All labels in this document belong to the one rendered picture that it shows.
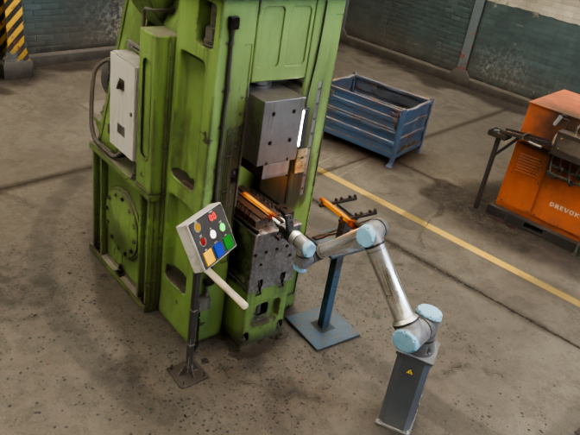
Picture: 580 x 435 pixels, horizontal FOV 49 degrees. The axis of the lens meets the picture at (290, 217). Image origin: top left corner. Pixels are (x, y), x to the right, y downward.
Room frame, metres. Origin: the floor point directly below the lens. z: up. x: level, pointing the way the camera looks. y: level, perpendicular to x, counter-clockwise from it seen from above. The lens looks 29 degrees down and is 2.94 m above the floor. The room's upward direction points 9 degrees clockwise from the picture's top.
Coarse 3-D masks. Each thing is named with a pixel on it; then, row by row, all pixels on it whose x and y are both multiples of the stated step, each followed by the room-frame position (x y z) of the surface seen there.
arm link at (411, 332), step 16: (368, 224) 3.00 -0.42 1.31; (384, 224) 3.05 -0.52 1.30; (368, 240) 2.94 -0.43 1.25; (384, 256) 2.92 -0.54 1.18; (384, 272) 2.88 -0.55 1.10; (384, 288) 2.86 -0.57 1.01; (400, 288) 2.87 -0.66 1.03; (400, 304) 2.82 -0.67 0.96; (400, 320) 2.78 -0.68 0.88; (416, 320) 2.79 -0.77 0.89; (400, 336) 2.73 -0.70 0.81; (416, 336) 2.72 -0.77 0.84
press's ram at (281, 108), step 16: (256, 96) 3.45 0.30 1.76; (272, 96) 3.50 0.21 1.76; (288, 96) 3.54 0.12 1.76; (256, 112) 3.42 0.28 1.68; (272, 112) 3.42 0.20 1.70; (288, 112) 3.50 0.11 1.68; (256, 128) 3.41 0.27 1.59; (272, 128) 3.43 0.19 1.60; (288, 128) 3.51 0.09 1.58; (256, 144) 3.39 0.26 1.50; (272, 144) 3.44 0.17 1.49; (288, 144) 3.53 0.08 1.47; (256, 160) 3.38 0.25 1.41; (272, 160) 3.45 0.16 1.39; (288, 160) 3.54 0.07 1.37
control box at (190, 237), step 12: (216, 204) 3.15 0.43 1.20; (192, 216) 3.03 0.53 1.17; (204, 216) 3.01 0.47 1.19; (216, 216) 3.09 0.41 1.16; (180, 228) 2.88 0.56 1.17; (192, 228) 2.89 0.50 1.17; (204, 228) 2.97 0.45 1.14; (216, 228) 3.05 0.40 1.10; (228, 228) 3.13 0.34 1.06; (192, 240) 2.85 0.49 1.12; (216, 240) 3.00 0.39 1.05; (192, 252) 2.85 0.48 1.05; (204, 252) 2.88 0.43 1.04; (228, 252) 3.04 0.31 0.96; (192, 264) 2.85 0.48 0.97; (204, 264) 2.83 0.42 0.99
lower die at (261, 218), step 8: (248, 192) 3.75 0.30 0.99; (240, 200) 3.63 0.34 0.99; (248, 200) 3.64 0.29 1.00; (256, 208) 3.56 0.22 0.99; (272, 208) 3.59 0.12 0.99; (248, 216) 3.47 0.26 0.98; (256, 216) 3.48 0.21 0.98; (264, 216) 3.48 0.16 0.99; (280, 216) 3.54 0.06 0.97; (256, 224) 3.42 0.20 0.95; (264, 224) 3.46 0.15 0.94; (272, 224) 3.51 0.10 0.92
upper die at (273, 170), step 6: (246, 162) 3.53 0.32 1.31; (282, 162) 3.51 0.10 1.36; (288, 162) 3.54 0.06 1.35; (246, 168) 3.52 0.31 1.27; (252, 168) 3.48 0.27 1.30; (258, 168) 3.44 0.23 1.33; (264, 168) 3.42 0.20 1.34; (270, 168) 3.45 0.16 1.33; (276, 168) 3.48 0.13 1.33; (282, 168) 3.52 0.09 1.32; (258, 174) 3.43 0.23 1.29; (264, 174) 3.42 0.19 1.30; (270, 174) 3.45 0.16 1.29; (276, 174) 3.49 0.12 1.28; (282, 174) 3.52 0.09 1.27
